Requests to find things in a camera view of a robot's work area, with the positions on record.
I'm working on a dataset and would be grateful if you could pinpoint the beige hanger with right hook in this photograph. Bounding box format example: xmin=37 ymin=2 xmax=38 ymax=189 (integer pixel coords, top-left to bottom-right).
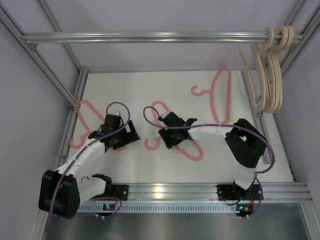
xmin=259 ymin=25 xmax=288 ymax=113

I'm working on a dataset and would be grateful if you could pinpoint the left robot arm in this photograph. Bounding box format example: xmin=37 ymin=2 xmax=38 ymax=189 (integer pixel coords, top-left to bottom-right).
xmin=38 ymin=113 xmax=141 ymax=219

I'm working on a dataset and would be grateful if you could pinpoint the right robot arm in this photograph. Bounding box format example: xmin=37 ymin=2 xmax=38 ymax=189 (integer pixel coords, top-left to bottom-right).
xmin=158 ymin=111 xmax=268 ymax=198

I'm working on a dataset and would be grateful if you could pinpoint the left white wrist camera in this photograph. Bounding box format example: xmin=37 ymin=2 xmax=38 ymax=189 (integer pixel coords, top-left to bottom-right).
xmin=112 ymin=111 xmax=122 ymax=117

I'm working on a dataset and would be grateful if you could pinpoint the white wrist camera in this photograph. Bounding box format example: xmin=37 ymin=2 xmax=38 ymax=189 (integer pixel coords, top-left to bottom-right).
xmin=158 ymin=112 xmax=170 ymax=122
xmin=112 ymin=111 xmax=122 ymax=117

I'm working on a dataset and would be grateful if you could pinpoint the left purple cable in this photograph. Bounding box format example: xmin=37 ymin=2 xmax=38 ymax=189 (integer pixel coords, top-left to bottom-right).
xmin=48 ymin=101 xmax=132 ymax=223

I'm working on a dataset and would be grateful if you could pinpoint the purple cable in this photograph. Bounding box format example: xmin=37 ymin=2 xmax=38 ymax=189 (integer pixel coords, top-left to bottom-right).
xmin=142 ymin=106 xmax=276 ymax=213
xmin=48 ymin=101 xmax=132 ymax=223

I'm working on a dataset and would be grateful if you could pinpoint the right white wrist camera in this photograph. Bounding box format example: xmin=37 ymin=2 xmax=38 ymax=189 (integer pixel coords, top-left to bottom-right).
xmin=158 ymin=112 xmax=170 ymax=122

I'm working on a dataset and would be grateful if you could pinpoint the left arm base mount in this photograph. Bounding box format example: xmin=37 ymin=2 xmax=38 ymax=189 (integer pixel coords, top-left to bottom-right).
xmin=105 ymin=184 xmax=129 ymax=201

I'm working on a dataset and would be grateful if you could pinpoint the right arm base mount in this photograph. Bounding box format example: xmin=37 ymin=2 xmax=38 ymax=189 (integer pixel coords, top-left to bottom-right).
xmin=216 ymin=183 xmax=262 ymax=201

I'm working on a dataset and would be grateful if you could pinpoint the perforated cable duct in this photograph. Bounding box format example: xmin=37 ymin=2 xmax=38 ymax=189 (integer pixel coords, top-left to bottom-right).
xmin=77 ymin=202 xmax=240 ymax=214

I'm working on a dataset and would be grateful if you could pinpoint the aluminium hanging rail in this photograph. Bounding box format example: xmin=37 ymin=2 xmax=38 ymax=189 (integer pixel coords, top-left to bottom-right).
xmin=21 ymin=30 xmax=304 ymax=45

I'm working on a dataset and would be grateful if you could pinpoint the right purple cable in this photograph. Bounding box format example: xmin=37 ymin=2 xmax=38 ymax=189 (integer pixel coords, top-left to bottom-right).
xmin=142 ymin=106 xmax=276 ymax=213

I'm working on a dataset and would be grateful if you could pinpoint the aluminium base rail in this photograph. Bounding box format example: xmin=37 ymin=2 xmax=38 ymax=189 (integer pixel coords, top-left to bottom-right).
xmin=127 ymin=182 xmax=312 ymax=203

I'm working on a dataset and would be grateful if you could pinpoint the aluminium frame structure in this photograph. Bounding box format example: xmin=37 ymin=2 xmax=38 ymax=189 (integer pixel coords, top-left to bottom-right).
xmin=0 ymin=0 xmax=320 ymax=183

